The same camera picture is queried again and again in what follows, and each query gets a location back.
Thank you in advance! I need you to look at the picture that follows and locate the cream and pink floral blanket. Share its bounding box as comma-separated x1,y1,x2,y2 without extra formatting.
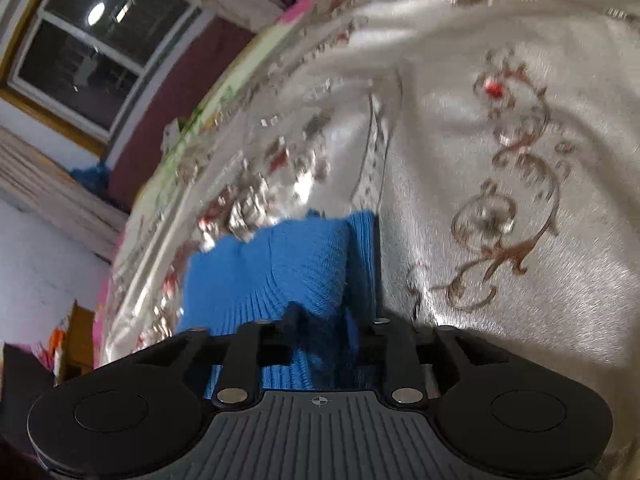
96,0,346,341

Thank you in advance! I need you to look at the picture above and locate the white paper sheet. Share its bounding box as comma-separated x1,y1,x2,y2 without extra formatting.
159,119,184,154

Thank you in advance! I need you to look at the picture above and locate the blue sweater with yellow stripes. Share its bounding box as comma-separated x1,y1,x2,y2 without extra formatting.
175,210,382,392

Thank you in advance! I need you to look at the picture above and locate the window with wooden frame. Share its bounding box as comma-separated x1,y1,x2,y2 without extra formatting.
2,0,217,148

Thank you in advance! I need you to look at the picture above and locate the wooden television cabinet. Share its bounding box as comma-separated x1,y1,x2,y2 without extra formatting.
52,299,97,387

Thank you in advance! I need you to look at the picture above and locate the black television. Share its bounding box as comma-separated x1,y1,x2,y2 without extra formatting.
0,341,57,456

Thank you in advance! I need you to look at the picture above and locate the maroon headboard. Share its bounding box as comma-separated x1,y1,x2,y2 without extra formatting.
106,14,257,212

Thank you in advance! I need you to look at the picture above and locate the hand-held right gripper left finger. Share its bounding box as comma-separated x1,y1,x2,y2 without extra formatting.
144,302,304,409

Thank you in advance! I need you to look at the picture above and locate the orange item on cabinet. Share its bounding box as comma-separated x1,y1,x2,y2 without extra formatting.
47,327,67,361

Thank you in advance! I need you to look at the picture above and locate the blue cloth by curtain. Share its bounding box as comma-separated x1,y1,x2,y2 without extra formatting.
69,161,114,197

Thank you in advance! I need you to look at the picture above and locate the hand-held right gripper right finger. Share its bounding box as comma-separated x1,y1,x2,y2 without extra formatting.
349,318,502,409

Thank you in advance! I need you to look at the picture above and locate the silver embroidered bedspread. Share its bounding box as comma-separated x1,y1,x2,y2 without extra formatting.
95,0,640,480

